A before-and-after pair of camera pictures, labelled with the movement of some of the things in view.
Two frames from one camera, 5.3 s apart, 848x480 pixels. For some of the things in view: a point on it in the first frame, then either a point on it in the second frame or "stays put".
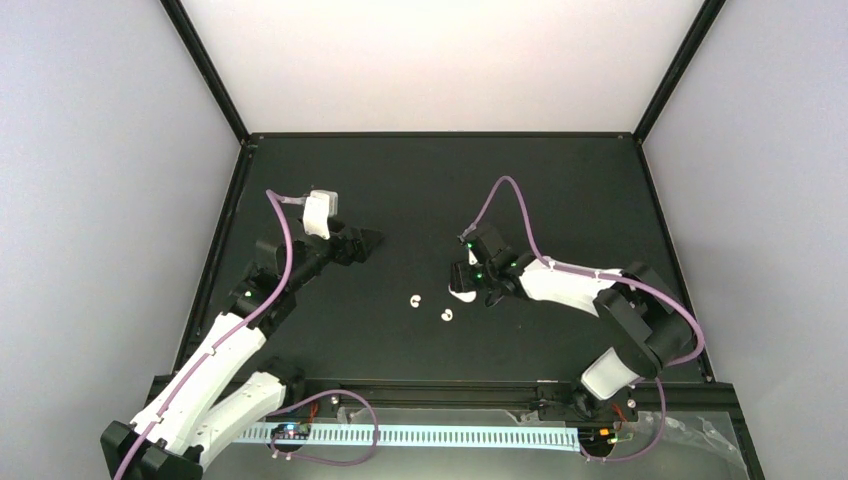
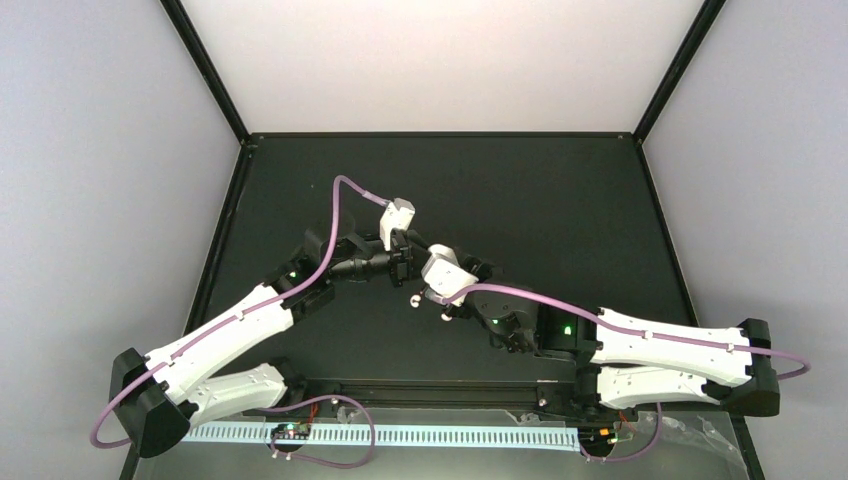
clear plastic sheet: [657, 441] stays put
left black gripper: [359, 249] -> [403, 253]
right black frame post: [678, 68] stays put
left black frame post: [196, 48] stays put
